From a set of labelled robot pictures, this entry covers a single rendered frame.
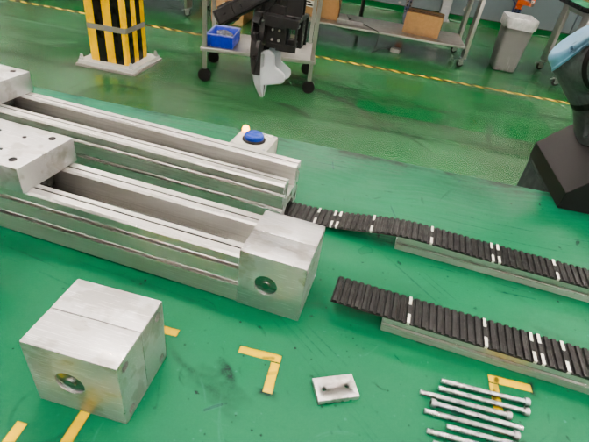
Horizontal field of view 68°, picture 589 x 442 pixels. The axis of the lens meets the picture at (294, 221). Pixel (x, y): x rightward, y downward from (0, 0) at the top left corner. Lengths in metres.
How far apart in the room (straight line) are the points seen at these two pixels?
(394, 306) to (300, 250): 0.15
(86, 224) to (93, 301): 0.19
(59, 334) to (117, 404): 0.09
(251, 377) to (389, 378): 0.17
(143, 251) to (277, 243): 0.19
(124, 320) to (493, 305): 0.53
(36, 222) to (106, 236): 0.12
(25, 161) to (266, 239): 0.35
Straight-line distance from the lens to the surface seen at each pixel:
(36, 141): 0.76
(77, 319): 0.50
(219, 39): 3.65
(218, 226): 0.65
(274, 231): 0.59
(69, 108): 0.97
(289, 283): 0.56
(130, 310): 0.49
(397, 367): 0.59
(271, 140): 0.91
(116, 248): 0.67
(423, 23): 5.46
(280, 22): 0.78
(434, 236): 0.77
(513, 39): 5.63
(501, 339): 0.64
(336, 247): 0.74
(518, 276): 0.80
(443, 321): 0.63
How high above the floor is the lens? 1.23
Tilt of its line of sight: 36 degrees down
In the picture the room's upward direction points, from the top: 9 degrees clockwise
